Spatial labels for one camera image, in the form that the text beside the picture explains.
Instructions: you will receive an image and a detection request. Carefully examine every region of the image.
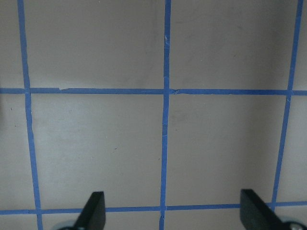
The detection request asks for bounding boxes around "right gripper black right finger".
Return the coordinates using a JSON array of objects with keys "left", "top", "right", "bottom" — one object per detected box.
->
[{"left": 239, "top": 189, "right": 283, "bottom": 230}]

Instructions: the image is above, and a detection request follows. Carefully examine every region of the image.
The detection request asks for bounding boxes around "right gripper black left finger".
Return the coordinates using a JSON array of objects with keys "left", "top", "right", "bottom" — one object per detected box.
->
[{"left": 74, "top": 191, "right": 106, "bottom": 230}]

